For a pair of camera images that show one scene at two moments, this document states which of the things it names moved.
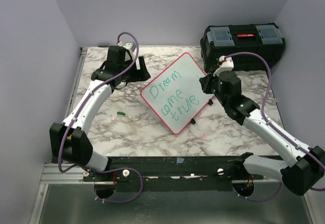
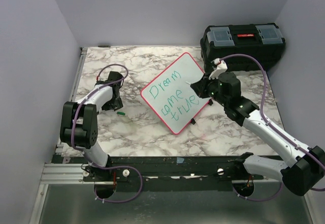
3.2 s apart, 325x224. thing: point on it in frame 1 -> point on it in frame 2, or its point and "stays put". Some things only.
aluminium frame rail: x=75 y=85 stays put
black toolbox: x=221 y=40 stays put
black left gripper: x=141 y=74 -> x=116 y=105
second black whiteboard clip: x=210 y=102 stays put
